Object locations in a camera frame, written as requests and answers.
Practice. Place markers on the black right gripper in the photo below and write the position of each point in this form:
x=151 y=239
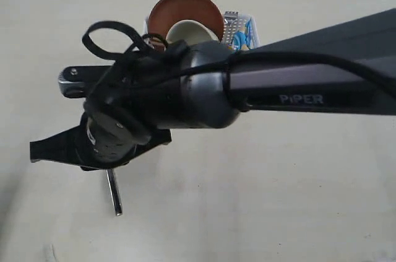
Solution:
x=96 y=147

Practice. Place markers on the steel table knife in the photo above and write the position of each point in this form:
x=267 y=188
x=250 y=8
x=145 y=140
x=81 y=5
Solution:
x=114 y=192

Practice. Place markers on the grey ceramic bowl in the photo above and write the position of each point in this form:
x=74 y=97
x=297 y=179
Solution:
x=191 y=31

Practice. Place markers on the steel fork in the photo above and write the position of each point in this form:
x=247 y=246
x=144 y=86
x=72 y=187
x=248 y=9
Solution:
x=230 y=18

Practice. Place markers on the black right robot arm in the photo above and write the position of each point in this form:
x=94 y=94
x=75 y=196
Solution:
x=131 y=106

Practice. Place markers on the brown wooden plate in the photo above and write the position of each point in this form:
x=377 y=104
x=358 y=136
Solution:
x=168 y=12

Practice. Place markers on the blue snack packet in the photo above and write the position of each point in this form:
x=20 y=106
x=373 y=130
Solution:
x=243 y=39

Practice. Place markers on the white perforated plastic basket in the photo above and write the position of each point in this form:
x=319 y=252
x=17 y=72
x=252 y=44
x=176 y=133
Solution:
x=235 y=31

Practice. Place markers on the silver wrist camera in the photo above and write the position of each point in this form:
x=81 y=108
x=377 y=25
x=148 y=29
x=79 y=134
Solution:
x=78 y=81

